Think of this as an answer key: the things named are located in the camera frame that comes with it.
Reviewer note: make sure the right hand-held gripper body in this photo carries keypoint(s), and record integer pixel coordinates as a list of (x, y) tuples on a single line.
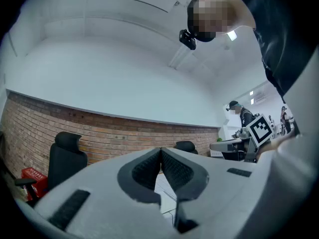
[(260, 131)]

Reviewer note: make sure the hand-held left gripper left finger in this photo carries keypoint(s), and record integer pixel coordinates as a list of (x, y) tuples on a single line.
[(104, 183)]

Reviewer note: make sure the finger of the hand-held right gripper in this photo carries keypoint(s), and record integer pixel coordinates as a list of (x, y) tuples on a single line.
[(224, 146)]

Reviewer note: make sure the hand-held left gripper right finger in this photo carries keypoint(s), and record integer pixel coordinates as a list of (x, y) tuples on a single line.
[(219, 195)]

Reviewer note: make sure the person's right forearm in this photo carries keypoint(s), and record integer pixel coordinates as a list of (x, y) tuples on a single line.
[(276, 143)]

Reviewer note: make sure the small black office chair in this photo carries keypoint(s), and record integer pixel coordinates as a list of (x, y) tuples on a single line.
[(186, 147)]

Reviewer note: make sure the large black office chair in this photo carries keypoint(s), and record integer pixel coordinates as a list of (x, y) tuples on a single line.
[(63, 160)]

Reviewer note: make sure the red plastic crate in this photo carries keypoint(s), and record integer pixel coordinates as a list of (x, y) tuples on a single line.
[(33, 178)]

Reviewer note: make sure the person's black shirt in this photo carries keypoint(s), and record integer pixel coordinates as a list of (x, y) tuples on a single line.
[(281, 34)]

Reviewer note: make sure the rectangular ceiling light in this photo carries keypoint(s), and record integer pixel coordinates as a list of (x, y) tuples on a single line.
[(232, 35)]

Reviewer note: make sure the person's head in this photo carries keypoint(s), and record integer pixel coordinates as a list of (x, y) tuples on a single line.
[(211, 16)]

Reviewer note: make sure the black head camera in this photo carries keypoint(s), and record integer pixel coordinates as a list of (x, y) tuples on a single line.
[(187, 39)]

